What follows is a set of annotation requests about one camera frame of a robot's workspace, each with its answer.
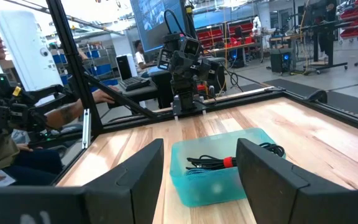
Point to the red bin shelf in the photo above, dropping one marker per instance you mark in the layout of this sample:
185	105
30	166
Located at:
351	31
216	32

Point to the white badge card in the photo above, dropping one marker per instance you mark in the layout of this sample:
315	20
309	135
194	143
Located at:
0	178

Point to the white wall panel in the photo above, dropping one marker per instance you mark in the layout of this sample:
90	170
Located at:
23	46

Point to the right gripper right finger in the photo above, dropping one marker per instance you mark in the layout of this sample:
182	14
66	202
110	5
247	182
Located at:
275	193

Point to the large blue-screen monitor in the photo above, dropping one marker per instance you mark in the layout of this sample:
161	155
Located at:
154	21

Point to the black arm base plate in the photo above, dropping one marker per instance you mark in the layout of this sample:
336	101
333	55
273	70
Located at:
188	107

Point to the silver frame bracket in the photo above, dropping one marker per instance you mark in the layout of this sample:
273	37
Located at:
86	130

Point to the translucent teal plastic bin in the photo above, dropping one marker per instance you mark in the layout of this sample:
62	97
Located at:
204	189

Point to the black standing desk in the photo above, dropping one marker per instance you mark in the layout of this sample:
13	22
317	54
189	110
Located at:
315	46

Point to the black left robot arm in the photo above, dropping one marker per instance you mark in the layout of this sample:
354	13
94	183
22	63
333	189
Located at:
183	88

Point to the black hazard-striped floor mat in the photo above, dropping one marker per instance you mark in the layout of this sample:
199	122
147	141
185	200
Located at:
291	85

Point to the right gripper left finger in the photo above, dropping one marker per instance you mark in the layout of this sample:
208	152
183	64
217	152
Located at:
129	193

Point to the black keyboard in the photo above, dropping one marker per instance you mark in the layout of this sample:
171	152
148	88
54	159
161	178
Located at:
134	83

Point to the black PC with blue light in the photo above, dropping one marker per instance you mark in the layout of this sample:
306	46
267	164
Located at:
278	62

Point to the black aluminium table frame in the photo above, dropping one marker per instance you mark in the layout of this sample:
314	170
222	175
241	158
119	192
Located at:
73	62

